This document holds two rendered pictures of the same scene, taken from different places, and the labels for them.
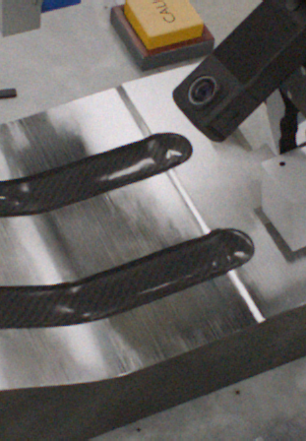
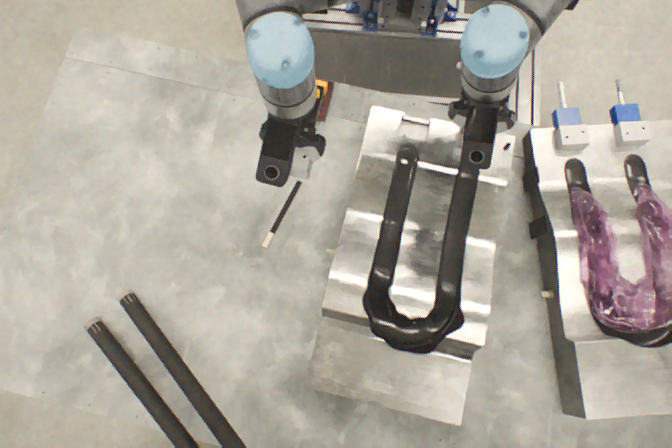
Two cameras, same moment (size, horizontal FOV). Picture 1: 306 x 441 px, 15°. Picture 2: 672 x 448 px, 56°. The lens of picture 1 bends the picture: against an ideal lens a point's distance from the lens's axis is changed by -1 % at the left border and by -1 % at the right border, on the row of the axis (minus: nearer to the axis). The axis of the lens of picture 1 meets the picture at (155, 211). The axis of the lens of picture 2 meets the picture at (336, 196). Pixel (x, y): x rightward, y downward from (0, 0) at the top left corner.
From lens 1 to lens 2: 67 cm
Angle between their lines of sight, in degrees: 29
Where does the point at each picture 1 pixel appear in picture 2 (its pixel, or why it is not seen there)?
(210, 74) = (474, 149)
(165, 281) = (464, 202)
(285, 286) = (499, 164)
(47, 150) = (374, 201)
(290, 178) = not seen: hidden behind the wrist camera
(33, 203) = (395, 223)
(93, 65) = not seen: hidden behind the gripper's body
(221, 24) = not seen: outside the picture
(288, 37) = (495, 115)
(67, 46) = not seen: hidden behind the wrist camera
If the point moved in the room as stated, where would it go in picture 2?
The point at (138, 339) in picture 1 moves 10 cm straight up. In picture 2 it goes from (483, 230) to (497, 217)
